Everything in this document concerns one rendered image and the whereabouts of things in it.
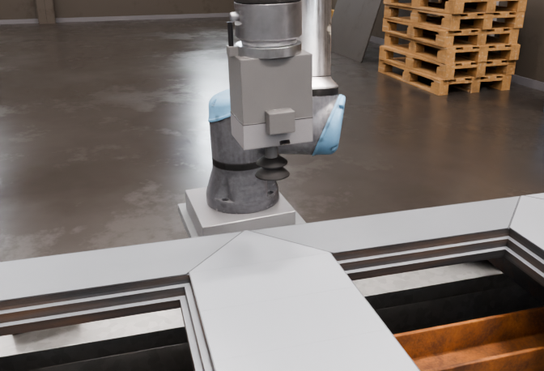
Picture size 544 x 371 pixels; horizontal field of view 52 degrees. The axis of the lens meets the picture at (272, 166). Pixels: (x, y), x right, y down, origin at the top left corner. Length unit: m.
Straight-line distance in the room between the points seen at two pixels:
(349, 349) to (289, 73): 0.30
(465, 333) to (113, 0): 11.18
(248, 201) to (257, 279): 0.45
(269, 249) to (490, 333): 0.35
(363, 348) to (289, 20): 0.34
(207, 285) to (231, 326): 0.08
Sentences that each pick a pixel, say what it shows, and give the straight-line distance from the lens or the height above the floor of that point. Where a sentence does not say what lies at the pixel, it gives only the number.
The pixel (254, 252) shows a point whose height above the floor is 0.85.
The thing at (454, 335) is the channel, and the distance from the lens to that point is 0.86.
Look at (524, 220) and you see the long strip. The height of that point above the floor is 0.85.
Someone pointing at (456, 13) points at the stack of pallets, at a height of 0.73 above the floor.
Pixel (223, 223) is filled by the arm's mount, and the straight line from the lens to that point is 1.08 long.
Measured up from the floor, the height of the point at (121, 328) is 0.68.
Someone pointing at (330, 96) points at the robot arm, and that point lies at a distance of 1.06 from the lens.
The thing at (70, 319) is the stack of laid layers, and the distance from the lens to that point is 0.69.
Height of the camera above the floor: 1.20
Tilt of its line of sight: 21 degrees down
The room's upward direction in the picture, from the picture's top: straight up
